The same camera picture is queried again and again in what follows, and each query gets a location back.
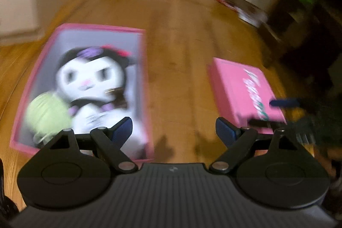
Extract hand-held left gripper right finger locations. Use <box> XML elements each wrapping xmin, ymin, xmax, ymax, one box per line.
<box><xmin>208</xmin><ymin>116</ymin><xmax>300</xmax><ymax>174</ymax></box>

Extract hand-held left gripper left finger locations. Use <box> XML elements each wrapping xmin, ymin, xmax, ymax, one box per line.
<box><xmin>47</xmin><ymin>116</ymin><xmax>139</xmax><ymax>173</ymax></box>

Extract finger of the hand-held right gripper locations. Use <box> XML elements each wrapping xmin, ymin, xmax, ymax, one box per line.
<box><xmin>269</xmin><ymin>98</ymin><xmax>301</xmax><ymax>109</ymax></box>
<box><xmin>247</xmin><ymin>118</ymin><xmax>285</xmax><ymax>128</ymax></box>

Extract pink box lid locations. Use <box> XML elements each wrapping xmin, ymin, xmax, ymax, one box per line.
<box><xmin>207</xmin><ymin>57</ymin><xmax>288</xmax><ymax>135</ymax></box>

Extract black and white plush toy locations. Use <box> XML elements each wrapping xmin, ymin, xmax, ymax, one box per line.
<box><xmin>55</xmin><ymin>44</ymin><xmax>149</xmax><ymax>143</ymax></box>

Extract green plush toy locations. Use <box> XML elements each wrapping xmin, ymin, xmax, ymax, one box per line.
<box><xmin>25</xmin><ymin>92</ymin><xmax>72</xmax><ymax>143</ymax></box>

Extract pink cardboard box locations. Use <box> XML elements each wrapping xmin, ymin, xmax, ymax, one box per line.
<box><xmin>9</xmin><ymin>23</ymin><xmax>155</xmax><ymax>163</ymax></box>

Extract dark wooden chair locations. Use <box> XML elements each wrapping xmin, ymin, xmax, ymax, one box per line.
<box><xmin>267</xmin><ymin>0</ymin><xmax>342</xmax><ymax>100</ymax></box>

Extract white printed carton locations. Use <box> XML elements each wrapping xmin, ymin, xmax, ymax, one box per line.
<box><xmin>237</xmin><ymin>4</ymin><xmax>268</xmax><ymax>29</ymax></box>

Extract red patterned wrapper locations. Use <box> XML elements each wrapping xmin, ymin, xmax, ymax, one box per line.
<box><xmin>216</xmin><ymin>0</ymin><xmax>241</xmax><ymax>12</ymax></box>

